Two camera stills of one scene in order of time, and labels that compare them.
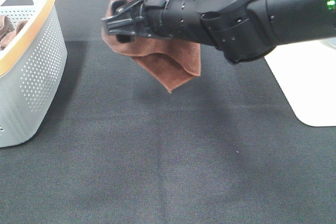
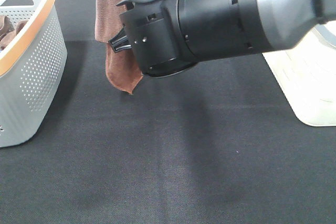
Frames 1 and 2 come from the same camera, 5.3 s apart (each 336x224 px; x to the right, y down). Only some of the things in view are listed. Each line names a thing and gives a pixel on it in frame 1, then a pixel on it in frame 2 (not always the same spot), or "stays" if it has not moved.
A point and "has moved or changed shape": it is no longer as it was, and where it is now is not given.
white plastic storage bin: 306,70 stays
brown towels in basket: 8,30 stays
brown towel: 174,62 has moved or changed shape
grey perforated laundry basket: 32,70 stays
